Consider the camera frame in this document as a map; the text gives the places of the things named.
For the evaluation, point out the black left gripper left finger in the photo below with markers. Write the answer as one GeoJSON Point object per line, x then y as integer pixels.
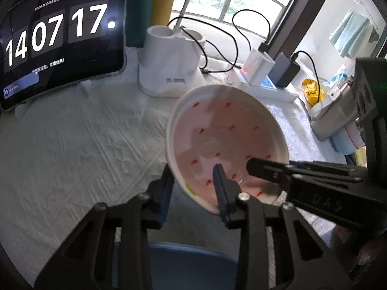
{"type": "Point", "coordinates": [111, 243]}

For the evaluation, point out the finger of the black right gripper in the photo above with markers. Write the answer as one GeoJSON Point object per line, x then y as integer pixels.
{"type": "Point", "coordinates": [276, 171]}

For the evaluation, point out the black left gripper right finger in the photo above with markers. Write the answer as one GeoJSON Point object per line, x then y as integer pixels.
{"type": "Point", "coordinates": [302, 260]}

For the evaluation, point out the pink strawberry pattern plate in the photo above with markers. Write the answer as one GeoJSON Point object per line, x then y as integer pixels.
{"type": "Point", "coordinates": [218, 124]}

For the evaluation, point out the right hand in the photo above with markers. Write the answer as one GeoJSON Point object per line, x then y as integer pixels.
{"type": "Point", "coordinates": [358, 247]}

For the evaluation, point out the light blue bowl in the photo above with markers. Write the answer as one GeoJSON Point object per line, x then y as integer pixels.
{"type": "Point", "coordinates": [342, 143]}

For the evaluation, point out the steel travel tumbler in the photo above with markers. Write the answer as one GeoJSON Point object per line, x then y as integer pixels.
{"type": "Point", "coordinates": [337, 109]}

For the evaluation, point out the pink steel-lined bowl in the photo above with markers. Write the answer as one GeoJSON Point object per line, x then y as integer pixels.
{"type": "Point", "coordinates": [353, 133]}

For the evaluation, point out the yellow plastic bag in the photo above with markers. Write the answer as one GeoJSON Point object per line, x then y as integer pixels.
{"type": "Point", "coordinates": [313, 92]}

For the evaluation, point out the white power strip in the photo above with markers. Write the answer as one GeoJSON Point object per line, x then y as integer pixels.
{"type": "Point", "coordinates": [266, 90]}

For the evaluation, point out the light blue plate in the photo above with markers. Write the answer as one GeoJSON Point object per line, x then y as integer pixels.
{"type": "Point", "coordinates": [180, 266]}

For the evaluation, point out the dark power bank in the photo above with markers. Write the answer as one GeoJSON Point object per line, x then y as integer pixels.
{"type": "Point", "coordinates": [284, 70]}

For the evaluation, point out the white charger adapter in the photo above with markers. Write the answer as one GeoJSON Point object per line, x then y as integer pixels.
{"type": "Point", "coordinates": [256, 67]}

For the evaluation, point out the white textured tablecloth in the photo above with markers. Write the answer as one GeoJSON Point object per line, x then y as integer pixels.
{"type": "Point", "coordinates": [72, 149]}

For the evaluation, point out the light blue hanging towel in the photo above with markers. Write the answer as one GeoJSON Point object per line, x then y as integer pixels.
{"type": "Point", "coordinates": [349, 34]}

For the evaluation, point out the white desk lamp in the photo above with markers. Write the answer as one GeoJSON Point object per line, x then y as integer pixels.
{"type": "Point", "coordinates": [169, 60]}

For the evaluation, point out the teal curtain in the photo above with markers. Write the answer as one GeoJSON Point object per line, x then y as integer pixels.
{"type": "Point", "coordinates": [138, 19]}

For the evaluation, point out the tablet showing clock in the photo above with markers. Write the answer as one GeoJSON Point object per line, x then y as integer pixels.
{"type": "Point", "coordinates": [48, 44]}

